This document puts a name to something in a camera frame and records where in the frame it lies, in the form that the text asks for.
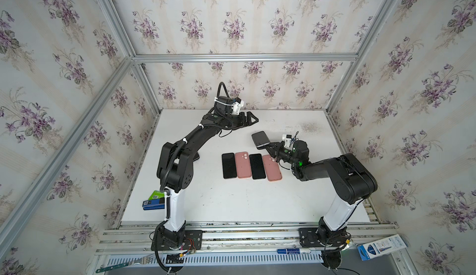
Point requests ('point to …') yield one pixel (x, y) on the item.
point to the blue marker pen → (293, 251)
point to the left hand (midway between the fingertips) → (253, 121)
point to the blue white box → (380, 247)
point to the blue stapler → (154, 204)
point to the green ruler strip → (134, 262)
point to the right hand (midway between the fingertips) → (269, 142)
